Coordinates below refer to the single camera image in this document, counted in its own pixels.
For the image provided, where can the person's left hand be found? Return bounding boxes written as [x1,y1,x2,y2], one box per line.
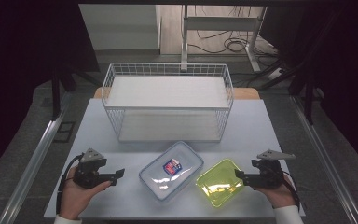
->
[59,166,112,220]

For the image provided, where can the clear food container blue lid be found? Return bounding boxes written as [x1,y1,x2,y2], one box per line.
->
[138,140,205,202]

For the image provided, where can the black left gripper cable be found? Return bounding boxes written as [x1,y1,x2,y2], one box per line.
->
[55,152,85,215]

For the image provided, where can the black floor cables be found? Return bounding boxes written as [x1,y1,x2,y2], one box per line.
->
[187,5,281,63]

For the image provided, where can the aluminium rail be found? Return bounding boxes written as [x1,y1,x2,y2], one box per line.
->
[0,91,73,224]
[289,94,358,224]

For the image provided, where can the wooden table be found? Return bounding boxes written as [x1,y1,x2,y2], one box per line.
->
[92,87,261,101]

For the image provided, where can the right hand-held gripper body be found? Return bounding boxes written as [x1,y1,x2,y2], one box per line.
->
[251,149,296,189]

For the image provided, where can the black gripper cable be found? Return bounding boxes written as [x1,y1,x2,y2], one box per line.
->
[55,152,85,215]
[280,170,301,209]

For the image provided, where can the white wire shelf rack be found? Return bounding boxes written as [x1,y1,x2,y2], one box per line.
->
[101,62,235,144]

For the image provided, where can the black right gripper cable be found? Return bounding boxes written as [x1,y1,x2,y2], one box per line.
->
[280,170,301,209]

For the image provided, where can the clear food container green lid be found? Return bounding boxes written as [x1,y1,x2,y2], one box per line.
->
[195,158,246,208]

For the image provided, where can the white power strip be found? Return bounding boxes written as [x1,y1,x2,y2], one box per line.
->
[268,67,285,80]

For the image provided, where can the person's right hand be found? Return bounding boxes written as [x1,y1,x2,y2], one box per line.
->
[254,174,296,209]

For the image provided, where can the white metal desk frame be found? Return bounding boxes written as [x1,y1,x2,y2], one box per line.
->
[180,4,269,73]

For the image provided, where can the white cabinet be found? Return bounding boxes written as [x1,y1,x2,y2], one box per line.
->
[77,3,162,52]

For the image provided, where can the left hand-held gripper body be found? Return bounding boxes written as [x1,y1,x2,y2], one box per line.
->
[72,147,108,189]

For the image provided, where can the black stand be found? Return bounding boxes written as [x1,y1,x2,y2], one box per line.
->
[49,62,103,122]
[257,12,337,126]

